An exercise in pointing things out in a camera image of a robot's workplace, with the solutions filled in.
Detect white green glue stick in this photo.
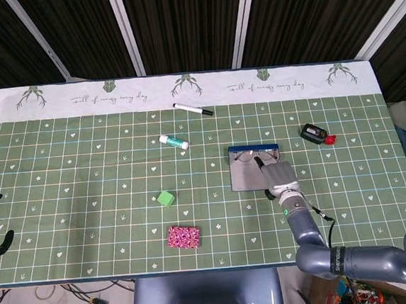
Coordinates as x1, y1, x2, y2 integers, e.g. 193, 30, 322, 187
158, 132, 191, 152

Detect white marker black cap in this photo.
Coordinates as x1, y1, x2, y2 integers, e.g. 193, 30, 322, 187
171, 99, 215, 120

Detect green cube block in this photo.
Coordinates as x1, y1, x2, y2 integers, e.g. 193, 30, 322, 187
155, 188, 176, 209

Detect cardboard box colourful parts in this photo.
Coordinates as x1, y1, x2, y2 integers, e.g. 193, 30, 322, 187
303, 269, 406, 304

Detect white metal partition post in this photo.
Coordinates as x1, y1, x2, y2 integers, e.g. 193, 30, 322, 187
225, 0, 268, 69
4, 0, 75, 88
106, 0, 147, 79
349, 0, 406, 62

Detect green grid tablecloth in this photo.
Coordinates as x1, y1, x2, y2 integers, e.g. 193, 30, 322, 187
0, 52, 406, 290

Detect black bottle red cap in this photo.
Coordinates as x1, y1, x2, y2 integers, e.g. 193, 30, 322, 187
299, 120, 338, 147

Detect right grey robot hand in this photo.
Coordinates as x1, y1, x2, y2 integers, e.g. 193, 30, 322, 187
253, 153, 303, 203

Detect thin black metal eyeglasses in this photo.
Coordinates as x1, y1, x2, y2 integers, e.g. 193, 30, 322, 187
232, 147, 279, 168

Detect grey blue robot torso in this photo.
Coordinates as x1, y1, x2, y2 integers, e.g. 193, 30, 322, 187
128, 266, 285, 304

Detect pink patterned card deck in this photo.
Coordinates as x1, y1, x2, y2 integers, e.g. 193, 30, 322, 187
166, 223, 202, 251

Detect blue folding glasses case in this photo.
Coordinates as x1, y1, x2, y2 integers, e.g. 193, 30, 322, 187
227, 141, 283, 193

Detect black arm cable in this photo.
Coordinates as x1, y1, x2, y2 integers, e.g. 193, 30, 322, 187
309, 203, 339, 249

